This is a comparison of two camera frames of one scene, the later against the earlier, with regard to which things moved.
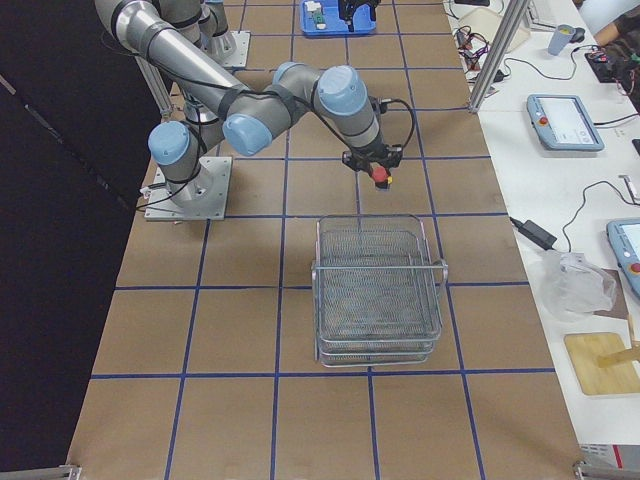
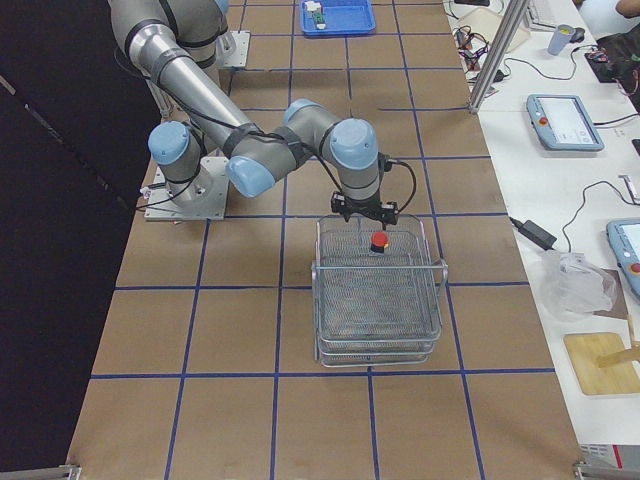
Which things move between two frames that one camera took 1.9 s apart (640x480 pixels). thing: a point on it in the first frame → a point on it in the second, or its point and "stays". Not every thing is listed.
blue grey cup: (560, 40) stays
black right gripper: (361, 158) → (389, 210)
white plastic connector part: (312, 6) stays
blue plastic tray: (363, 22) stays
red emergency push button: (380, 178) → (379, 241)
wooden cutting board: (585, 348) stays
